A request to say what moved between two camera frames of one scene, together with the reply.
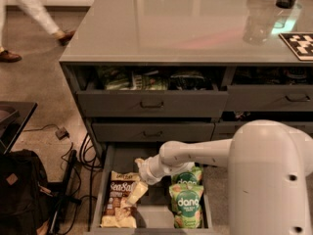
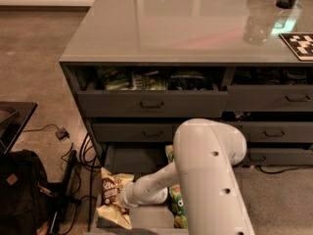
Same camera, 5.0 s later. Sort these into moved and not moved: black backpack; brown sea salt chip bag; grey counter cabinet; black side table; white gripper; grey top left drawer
Moved: brown sea salt chip bag; white gripper
Not moved: black backpack; black side table; grey top left drawer; grey counter cabinet
